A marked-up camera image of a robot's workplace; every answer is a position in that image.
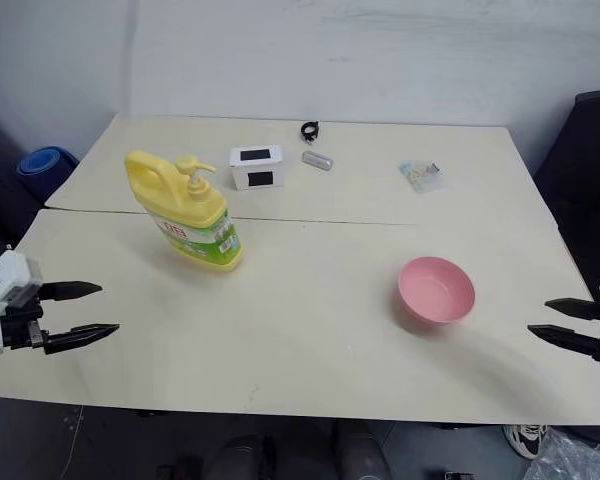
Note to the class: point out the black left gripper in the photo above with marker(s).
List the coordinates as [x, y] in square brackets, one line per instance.
[16, 326]

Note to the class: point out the pink bowl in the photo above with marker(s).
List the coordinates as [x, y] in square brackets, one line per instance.
[436, 290]

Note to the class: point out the yellow detergent pump bottle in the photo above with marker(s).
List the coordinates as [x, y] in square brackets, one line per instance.
[190, 215]

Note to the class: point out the white and black sneaker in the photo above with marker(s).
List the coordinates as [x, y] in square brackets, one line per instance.
[526, 439]

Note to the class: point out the black chair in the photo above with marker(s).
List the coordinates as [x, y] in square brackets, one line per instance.
[582, 190]

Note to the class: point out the clear plastic bag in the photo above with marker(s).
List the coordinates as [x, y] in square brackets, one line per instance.
[575, 457]

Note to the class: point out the small printed plastic packet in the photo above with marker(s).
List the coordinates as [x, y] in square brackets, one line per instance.
[424, 174]

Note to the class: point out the white box with black patches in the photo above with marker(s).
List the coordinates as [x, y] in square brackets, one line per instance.
[256, 167]

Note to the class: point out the small clear plastic case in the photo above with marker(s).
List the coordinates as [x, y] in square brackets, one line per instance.
[318, 160]

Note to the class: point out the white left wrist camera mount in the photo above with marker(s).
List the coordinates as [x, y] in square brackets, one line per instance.
[7, 285]

